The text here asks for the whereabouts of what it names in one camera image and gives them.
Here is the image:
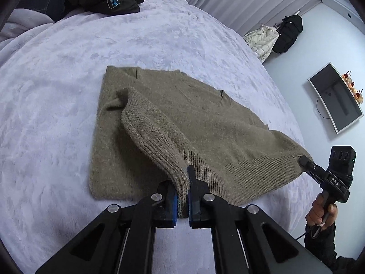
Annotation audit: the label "black monitor cable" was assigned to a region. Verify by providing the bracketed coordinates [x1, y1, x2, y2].
[315, 97, 339, 132]

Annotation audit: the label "grey crumpled cloth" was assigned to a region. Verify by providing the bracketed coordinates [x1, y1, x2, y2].
[0, 7, 55, 44]

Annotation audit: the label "olive knit sweater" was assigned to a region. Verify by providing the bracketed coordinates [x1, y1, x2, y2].
[89, 66, 314, 219]

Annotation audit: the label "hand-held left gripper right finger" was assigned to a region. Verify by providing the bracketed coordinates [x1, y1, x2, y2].
[187, 165, 334, 274]

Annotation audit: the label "white puffer jacket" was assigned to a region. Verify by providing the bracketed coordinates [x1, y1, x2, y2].
[243, 24, 279, 63]

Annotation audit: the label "white-framed monitor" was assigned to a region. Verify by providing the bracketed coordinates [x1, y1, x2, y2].
[307, 62, 361, 134]

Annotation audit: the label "person's right forearm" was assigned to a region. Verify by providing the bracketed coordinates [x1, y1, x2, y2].
[304, 223, 363, 274]

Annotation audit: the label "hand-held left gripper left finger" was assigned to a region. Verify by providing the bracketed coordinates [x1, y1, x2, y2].
[34, 178, 179, 274]

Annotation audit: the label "person's right hand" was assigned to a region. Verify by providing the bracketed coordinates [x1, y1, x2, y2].
[305, 196, 339, 230]

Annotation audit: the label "orange artificial flowers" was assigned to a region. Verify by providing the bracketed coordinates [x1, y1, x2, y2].
[342, 70, 365, 105]

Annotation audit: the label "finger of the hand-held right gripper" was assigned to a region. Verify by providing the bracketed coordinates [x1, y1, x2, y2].
[299, 155, 327, 184]

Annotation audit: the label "black hanging jacket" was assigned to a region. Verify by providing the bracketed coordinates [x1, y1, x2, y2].
[272, 14, 303, 54]

